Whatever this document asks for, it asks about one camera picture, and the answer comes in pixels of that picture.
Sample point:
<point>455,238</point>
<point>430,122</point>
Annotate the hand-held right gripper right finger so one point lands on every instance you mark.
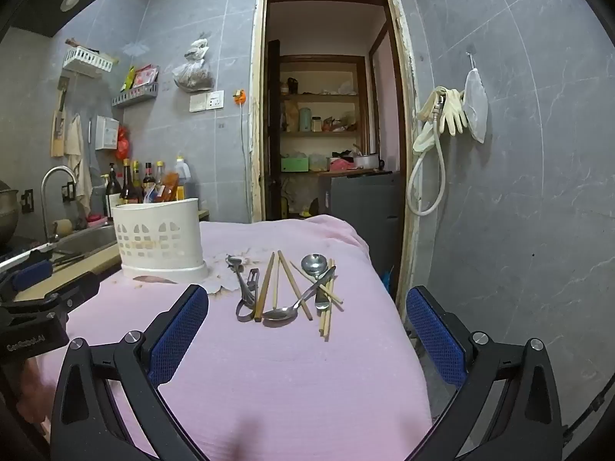
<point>435,341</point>

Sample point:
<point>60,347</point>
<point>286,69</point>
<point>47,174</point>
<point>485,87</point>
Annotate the white wall socket panel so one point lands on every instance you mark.
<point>206,101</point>

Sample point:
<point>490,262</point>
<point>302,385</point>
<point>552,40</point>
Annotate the grey cabinet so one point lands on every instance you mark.
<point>365,211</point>

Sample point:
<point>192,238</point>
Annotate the small glass jar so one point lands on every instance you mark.
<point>316,124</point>

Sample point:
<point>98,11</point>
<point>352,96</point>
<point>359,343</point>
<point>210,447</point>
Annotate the black wall socket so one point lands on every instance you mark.
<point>27,200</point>

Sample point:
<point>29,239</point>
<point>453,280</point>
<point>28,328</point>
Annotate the orange packet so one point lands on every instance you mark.
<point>170,189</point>

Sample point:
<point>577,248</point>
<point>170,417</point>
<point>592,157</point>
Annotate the dark wooden door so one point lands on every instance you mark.
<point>273,129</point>

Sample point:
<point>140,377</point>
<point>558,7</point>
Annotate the dark wine bottle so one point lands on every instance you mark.
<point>113,197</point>

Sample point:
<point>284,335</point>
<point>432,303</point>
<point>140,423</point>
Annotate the white wall box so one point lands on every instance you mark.
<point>105,132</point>

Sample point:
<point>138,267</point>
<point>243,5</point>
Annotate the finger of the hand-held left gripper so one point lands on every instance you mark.
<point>31,269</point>
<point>72,290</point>

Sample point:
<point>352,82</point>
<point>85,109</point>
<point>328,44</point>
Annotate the pink dish cloth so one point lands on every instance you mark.
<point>97,221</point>

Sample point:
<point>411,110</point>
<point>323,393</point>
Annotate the blue plastic bag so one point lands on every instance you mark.
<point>388,283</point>

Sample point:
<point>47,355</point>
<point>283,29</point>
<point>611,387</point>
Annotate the metal faucet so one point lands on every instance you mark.
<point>45,192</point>

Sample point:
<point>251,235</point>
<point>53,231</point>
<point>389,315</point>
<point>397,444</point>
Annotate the white wall basket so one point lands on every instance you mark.
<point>89,62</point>

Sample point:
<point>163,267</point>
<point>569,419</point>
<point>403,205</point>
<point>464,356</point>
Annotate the blue white packet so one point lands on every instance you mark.
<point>151,195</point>

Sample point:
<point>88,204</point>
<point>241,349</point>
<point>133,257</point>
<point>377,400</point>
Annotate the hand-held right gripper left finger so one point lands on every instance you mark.
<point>178,331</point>

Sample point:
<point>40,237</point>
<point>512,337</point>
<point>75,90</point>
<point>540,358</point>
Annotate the small sauce bottle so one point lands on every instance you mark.
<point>159,173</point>

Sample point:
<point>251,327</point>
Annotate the steel cooking pot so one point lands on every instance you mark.
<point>8,216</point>

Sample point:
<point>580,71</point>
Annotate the cream rubber gloves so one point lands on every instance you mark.
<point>451,110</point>

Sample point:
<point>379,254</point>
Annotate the dark sauce bottle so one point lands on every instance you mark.
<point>138,182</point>
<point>149,177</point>
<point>127,187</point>

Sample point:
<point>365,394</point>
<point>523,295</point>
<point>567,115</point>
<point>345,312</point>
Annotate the orange wall hook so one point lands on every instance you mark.
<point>239,97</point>

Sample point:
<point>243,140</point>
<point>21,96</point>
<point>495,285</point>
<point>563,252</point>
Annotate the green box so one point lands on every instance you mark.
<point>294,164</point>

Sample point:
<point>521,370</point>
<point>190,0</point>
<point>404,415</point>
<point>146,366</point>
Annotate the green canister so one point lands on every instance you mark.
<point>305,120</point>

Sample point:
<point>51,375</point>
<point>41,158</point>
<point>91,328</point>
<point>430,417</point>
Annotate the grey wall shelf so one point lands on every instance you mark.
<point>134,96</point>

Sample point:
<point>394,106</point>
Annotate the metal peeler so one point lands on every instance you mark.
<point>238,273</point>

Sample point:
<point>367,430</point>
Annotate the pink floral blanket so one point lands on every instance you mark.
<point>298,384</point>

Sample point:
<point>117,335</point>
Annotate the wooden shelf unit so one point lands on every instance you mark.
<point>322,58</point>

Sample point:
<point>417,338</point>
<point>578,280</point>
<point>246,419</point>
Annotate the beige sponge roll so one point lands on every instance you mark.
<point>62,228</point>

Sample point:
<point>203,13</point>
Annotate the white plastic utensil holder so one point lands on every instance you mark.
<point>158,230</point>

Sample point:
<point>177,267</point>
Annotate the hanging wooden board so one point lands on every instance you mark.
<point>58,125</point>

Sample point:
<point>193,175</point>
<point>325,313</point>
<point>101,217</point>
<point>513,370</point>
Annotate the slim metal spoon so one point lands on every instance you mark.
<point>281,314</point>

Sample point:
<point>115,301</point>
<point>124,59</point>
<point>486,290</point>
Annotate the pale door frame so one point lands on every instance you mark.
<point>254,105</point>

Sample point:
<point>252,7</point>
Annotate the person's left forearm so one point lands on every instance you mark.
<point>36,389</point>

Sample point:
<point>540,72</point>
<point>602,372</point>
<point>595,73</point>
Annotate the steel sink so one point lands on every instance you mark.
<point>91,240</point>

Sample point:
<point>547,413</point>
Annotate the red plastic bag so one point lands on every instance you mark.
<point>123,140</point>

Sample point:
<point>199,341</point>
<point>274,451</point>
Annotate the yellow snack packet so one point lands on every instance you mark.
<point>130,79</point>

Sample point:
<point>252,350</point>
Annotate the hanging clear plastic bag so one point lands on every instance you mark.
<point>192,77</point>

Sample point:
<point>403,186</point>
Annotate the hanging mesh bag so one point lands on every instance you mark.
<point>475,101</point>

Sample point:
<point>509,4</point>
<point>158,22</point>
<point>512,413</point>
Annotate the white pot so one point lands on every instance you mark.
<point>366,161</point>

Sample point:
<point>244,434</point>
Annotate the red snack packet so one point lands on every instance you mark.
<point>145,77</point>

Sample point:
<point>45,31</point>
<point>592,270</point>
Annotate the beige hanging towel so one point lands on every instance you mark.
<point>77,153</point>

